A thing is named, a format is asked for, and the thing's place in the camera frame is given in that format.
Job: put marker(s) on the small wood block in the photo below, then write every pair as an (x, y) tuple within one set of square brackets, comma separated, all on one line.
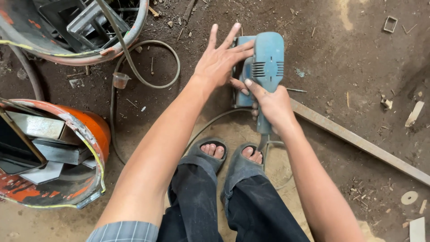
[(387, 103)]

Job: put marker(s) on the small clear plastic cup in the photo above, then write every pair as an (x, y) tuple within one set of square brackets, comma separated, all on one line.
[(120, 80)]

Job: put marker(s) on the person's right hand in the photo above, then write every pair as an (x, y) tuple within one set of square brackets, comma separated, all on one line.
[(275, 107)]

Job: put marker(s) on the square metal tube offcut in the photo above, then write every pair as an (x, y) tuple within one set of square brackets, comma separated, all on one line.
[(386, 29)]

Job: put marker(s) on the person's left hand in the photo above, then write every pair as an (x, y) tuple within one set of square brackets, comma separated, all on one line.
[(216, 64)]

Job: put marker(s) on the white flat board piece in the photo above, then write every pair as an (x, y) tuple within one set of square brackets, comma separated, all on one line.
[(417, 230)]

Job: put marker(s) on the black dusty trousers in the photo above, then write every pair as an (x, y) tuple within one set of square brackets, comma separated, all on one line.
[(248, 208)]

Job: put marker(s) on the orange bucket of grey steel pieces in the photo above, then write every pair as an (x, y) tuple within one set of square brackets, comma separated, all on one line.
[(84, 127)]

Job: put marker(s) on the round white disc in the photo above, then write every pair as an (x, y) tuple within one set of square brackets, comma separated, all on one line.
[(405, 200)]

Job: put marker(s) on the pale wood offcut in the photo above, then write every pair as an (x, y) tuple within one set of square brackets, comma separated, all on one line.
[(415, 113)]

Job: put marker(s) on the grey checked shirt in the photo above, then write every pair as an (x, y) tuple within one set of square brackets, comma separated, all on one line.
[(124, 232)]

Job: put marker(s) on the thin metal nail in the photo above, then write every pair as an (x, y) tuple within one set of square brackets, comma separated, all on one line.
[(297, 90)]

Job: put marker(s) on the long rusty metal bar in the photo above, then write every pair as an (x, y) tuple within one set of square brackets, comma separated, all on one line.
[(356, 139)]

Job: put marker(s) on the grey rubber sandal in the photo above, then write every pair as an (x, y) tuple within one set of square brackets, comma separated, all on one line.
[(238, 168), (198, 153)]

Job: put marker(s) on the orange bucket of dark metal offcuts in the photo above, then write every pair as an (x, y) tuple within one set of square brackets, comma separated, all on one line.
[(40, 33)]

